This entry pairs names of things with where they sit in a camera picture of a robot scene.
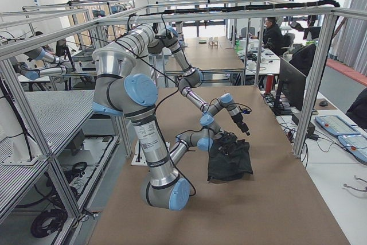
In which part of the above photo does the seated person at desk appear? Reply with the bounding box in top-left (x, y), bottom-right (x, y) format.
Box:
top-left (263, 17), bottom-right (284, 56)

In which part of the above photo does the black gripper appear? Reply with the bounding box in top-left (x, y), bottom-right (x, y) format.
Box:
top-left (216, 132), bottom-right (237, 151)
top-left (231, 113), bottom-right (250, 136)

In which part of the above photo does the metal reacher grabber tool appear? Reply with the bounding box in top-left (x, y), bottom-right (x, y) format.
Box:
top-left (342, 175), bottom-right (367, 196)

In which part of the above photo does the blue grey teach pendant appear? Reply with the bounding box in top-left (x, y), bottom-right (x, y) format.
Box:
top-left (315, 115), bottom-right (360, 137)

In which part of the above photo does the black printed t-shirt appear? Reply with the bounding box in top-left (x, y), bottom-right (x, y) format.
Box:
top-left (208, 139), bottom-right (253, 182)

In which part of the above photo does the red bottle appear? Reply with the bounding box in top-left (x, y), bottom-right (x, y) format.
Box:
top-left (265, 74), bottom-right (274, 94)

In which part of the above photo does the aluminium cage frame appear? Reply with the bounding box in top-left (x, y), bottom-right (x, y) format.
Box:
top-left (0, 0), bottom-right (348, 223)

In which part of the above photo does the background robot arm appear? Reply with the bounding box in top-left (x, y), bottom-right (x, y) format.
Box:
top-left (11, 47), bottom-right (75, 80)

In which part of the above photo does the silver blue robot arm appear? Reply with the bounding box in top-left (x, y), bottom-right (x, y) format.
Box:
top-left (92, 24), bottom-right (248, 211)
top-left (149, 25), bottom-right (250, 135)

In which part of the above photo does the black monitor on desk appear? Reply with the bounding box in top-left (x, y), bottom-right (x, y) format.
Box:
top-left (272, 58), bottom-right (306, 115)

